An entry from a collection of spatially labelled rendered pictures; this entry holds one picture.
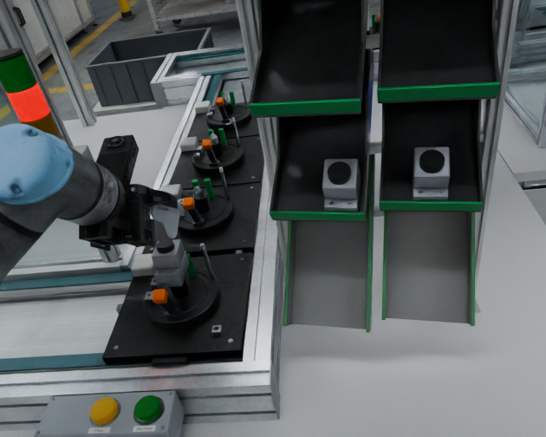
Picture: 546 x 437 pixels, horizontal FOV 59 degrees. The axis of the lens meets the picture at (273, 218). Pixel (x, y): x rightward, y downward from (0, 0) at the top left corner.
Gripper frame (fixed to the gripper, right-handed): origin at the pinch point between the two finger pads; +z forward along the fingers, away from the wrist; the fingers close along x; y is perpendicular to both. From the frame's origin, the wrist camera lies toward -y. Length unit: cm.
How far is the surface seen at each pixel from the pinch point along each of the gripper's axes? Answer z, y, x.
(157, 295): 1.5, 13.3, -0.3
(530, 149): 61, -21, 83
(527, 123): 66, -30, 86
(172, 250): 4.8, 5.8, 1.2
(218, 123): 59, -38, -2
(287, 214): -8.5, 4.4, 22.4
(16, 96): -8.0, -18.8, -18.8
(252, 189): 37.5, -11.9, 10.3
